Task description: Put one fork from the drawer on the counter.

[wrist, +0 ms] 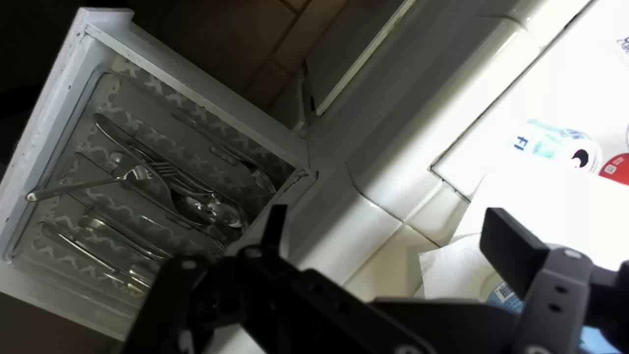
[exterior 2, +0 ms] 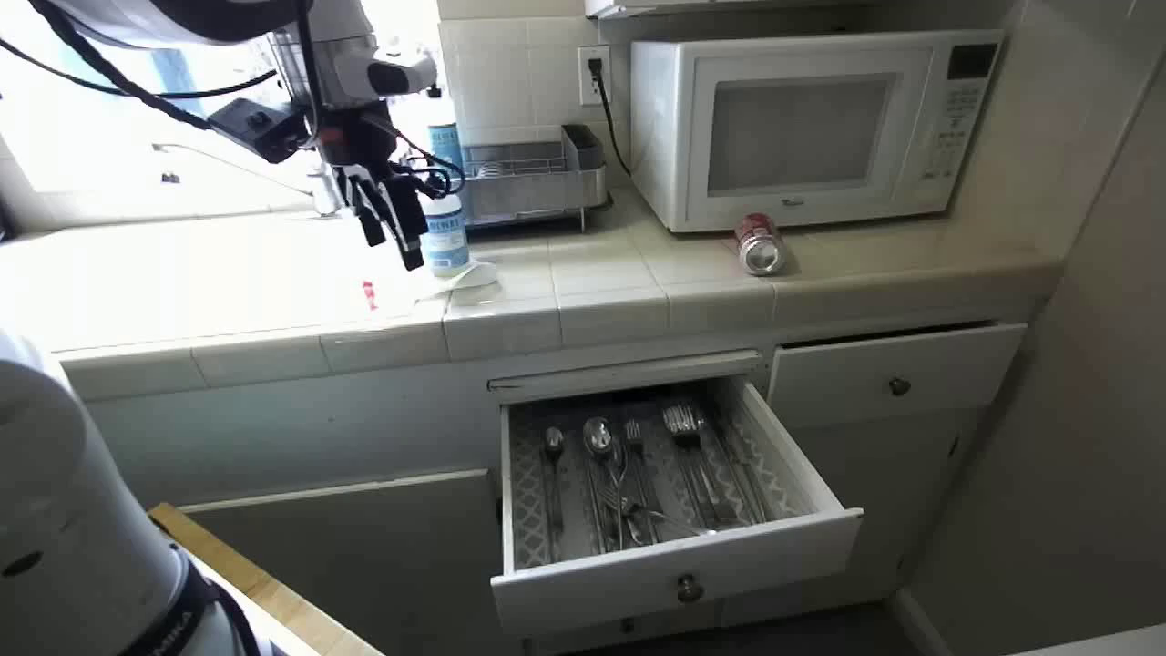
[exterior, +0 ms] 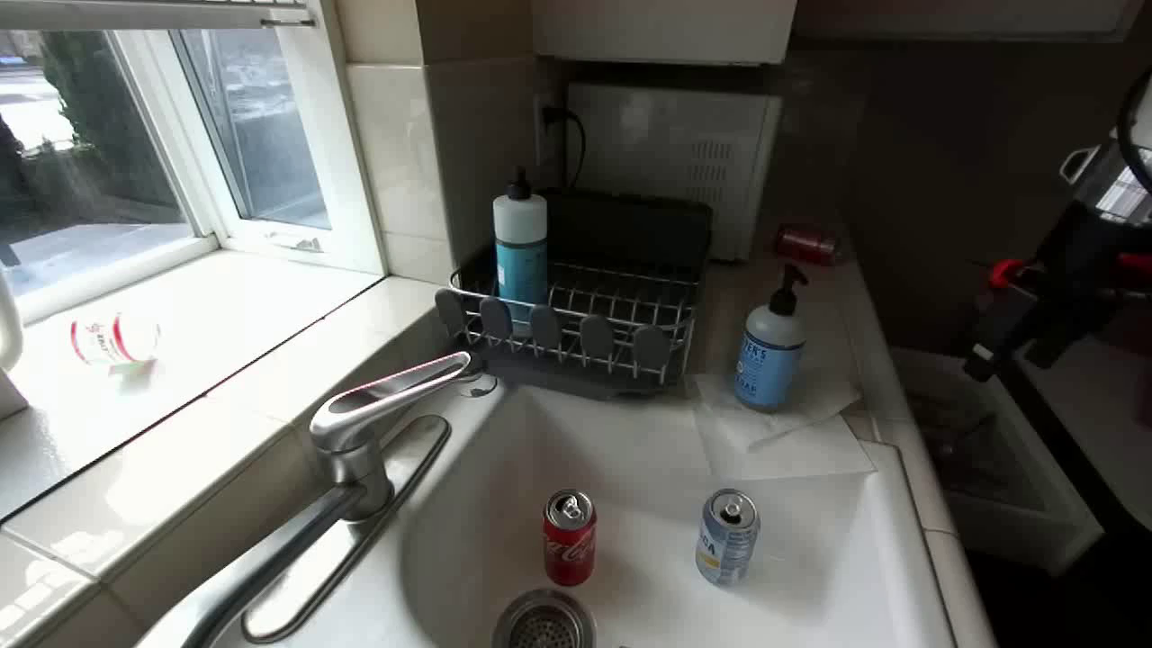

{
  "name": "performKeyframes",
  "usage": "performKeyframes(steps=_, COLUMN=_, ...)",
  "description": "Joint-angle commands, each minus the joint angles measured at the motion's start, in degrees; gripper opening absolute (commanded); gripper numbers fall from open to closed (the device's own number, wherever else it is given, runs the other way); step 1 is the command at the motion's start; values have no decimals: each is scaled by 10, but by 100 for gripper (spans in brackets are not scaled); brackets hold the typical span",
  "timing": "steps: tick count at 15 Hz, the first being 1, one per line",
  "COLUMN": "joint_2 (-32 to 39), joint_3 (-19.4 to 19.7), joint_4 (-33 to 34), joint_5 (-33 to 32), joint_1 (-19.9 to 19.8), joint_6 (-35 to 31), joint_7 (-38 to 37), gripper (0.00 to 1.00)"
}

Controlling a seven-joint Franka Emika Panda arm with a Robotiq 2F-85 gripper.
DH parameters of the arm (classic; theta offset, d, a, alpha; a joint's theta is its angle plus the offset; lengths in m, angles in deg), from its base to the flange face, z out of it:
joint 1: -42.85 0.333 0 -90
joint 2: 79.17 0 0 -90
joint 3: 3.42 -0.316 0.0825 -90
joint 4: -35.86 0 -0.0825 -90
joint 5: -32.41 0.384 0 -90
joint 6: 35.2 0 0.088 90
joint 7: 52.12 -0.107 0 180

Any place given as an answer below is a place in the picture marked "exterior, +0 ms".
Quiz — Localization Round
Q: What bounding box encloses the wire dish rack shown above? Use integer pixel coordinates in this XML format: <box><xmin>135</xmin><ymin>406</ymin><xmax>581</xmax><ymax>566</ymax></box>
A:
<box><xmin>437</xmin><ymin>191</ymin><xmax>712</xmax><ymax>395</ymax></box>

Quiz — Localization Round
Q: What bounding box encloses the clear plastic bin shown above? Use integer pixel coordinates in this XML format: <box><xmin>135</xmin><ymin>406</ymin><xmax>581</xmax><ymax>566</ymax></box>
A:
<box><xmin>893</xmin><ymin>351</ymin><xmax>1105</xmax><ymax>576</ymax></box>

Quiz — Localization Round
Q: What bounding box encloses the chrome sink faucet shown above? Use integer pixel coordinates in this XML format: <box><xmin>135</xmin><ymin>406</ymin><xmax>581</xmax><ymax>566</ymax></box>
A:
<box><xmin>172</xmin><ymin>351</ymin><xmax>475</xmax><ymax>648</ymax></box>

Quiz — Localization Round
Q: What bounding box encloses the sink drain strainer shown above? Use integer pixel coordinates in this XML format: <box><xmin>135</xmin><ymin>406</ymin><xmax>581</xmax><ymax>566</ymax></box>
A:
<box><xmin>492</xmin><ymin>588</ymin><xmax>594</xmax><ymax>648</ymax></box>

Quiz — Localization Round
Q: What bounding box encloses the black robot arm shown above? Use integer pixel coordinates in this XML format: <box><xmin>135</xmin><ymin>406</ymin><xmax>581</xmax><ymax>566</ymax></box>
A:
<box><xmin>966</xmin><ymin>70</ymin><xmax>1152</xmax><ymax>382</ymax></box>

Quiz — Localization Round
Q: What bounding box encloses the red soda can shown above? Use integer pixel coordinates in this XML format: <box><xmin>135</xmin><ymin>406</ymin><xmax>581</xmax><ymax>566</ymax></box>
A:
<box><xmin>545</xmin><ymin>490</ymin><xmax>598</xmax><ymax>588</ymax></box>

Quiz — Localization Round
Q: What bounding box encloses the white window frame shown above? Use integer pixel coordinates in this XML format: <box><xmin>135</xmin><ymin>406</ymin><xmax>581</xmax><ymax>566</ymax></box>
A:
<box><xmin>0</xmin><ymin>0</ymin><xmax>389</xmax><ymax>328</ymax></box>

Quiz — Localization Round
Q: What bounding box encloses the white and blue squeeze bottle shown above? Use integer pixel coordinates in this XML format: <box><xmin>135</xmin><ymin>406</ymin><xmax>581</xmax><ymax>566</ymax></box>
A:
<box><xmin>492</xmin><ymin>174</ymin><xmax>547</xmax><ymax>303</ymax></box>

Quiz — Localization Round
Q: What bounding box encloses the clear cup with red stripes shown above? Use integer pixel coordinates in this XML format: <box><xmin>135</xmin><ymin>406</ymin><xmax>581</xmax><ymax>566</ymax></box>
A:
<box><xmin>69</xmin><ymin>314</ymin><xmax>162</xmax><ymax>368</ymax></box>

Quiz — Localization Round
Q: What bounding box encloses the red can on counter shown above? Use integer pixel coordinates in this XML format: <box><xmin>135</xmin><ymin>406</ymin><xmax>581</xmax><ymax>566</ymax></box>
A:
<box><xmin>773</xmin><ymin>227</ymin><xmax>840</xmax><ymax>266</ymax></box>

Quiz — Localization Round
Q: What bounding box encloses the white kitchen sink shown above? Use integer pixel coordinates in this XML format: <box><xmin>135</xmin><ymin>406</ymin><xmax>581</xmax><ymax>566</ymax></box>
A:
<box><xmin>214</xmin><ymin>382</ymin><xmax>955</xmax><ymax>648</ymax></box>

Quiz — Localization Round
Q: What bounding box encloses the blue and white soda can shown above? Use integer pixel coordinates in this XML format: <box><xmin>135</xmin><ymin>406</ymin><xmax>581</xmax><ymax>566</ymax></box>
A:
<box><xmin>695</xmin><ymin>490</ymin><xmax>763</xmax><ymax>588</ymax></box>

